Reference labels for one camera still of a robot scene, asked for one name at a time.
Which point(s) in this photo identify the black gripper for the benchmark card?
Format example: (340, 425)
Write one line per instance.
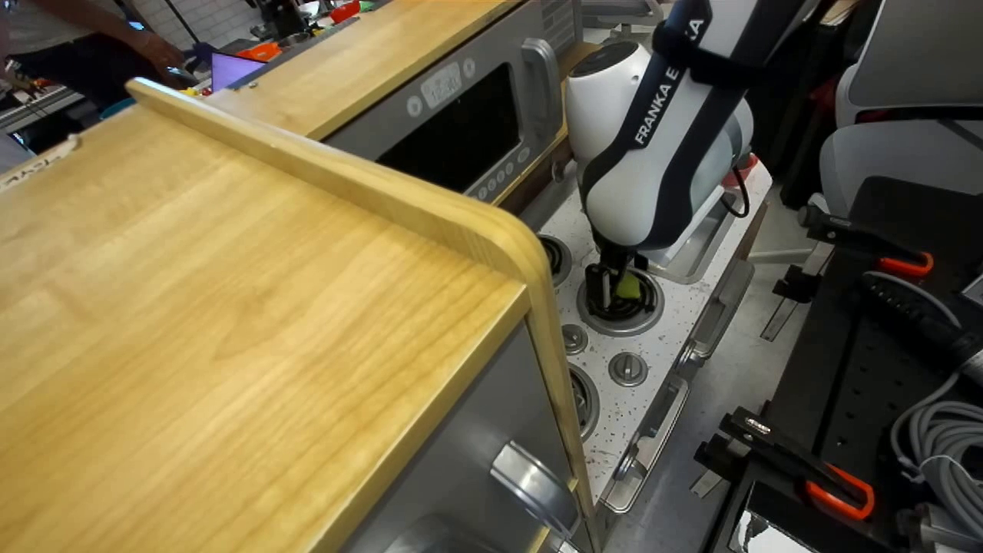
(618, 257)

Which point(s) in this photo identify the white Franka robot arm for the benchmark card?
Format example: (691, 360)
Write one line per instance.
(635, 173)

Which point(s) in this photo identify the black coil stove burner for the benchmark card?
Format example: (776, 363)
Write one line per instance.
(597, 317)
(584, 401)
(557, 258)

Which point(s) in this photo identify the grey stove knob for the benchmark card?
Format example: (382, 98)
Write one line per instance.
(577, 338)
(628, 370)

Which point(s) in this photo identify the red toy bottle grey cap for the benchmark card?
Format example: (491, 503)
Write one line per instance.
(747, 169)

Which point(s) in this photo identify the grey toy microwave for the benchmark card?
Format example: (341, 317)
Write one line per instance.
(461, 134)

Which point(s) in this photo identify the grey toy fridge door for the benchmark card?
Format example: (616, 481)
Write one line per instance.
(461, 451)

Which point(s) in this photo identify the wooden toy kitchen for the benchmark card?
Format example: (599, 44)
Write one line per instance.
(204, 307)

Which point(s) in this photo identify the black pegboard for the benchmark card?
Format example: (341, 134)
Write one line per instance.
(872, 370)

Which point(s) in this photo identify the grey wheeled office chair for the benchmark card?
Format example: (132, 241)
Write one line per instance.
(616, 6)

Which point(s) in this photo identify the white office chair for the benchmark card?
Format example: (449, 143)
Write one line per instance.
(902, 62)

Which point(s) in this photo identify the purple laptop screen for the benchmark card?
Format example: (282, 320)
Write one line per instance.
(236, 68)

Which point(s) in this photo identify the person in grey shirt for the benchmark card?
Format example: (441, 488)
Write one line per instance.
(104, 33)

